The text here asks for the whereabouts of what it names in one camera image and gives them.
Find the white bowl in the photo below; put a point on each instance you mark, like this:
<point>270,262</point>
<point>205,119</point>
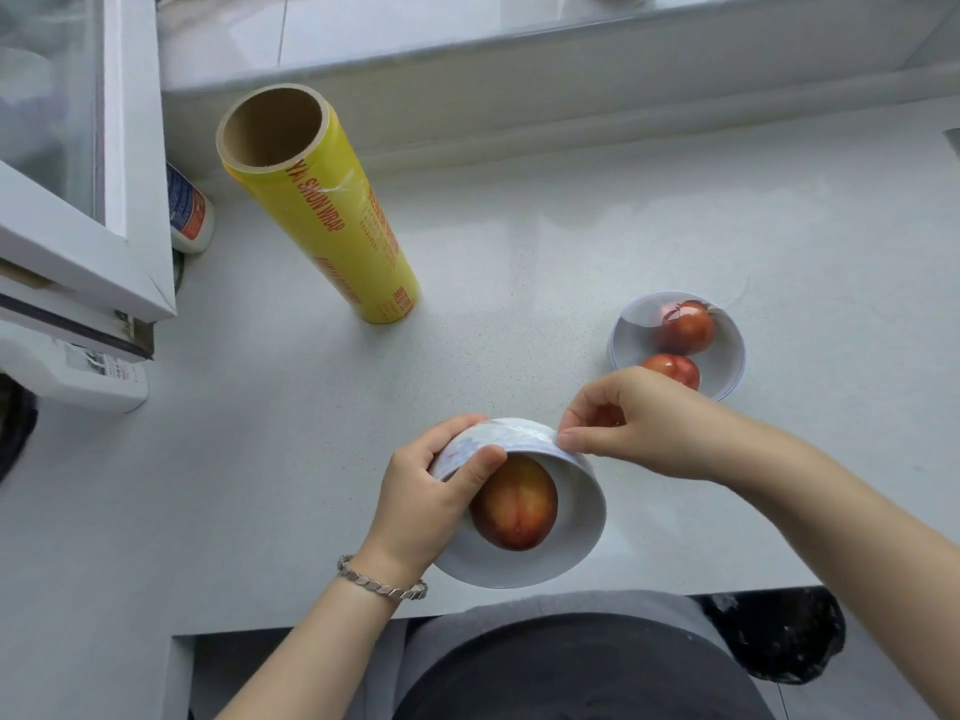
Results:
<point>585,509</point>
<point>724,352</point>
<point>525,569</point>

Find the white bottle blue orange label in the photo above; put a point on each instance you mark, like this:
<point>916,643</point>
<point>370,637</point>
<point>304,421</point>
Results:
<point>189,213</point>

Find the white open window sash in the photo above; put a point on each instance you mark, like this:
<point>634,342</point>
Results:
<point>146,179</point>

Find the grey shirt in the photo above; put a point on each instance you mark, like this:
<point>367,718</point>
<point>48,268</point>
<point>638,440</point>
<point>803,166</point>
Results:
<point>465,637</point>

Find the person's right forearm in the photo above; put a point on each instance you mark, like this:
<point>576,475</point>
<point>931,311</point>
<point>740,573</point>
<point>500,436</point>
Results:
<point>862,554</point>

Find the steel sink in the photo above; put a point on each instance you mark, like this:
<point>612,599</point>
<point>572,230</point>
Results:
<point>954,140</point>

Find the black rounded object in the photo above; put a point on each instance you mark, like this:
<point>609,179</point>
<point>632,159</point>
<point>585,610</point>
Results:
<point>15,431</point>

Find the person's right hand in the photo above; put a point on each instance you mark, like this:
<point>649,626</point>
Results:
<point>660,427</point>

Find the person's left forearm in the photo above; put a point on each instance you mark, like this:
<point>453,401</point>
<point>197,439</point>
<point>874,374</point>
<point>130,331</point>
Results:
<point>300,659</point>

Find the person's left hand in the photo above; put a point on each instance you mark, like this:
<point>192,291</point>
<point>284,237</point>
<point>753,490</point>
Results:
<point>420,509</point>

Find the clear cling film sheet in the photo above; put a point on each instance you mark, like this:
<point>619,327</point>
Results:
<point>630,333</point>

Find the yellow plastic wrap roll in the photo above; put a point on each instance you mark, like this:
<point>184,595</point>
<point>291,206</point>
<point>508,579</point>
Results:
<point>337,232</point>

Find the white appliance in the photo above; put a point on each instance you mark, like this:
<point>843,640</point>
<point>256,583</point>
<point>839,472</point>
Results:
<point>67,374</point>

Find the black speckled bag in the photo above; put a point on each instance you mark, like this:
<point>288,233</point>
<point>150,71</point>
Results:
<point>780,633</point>

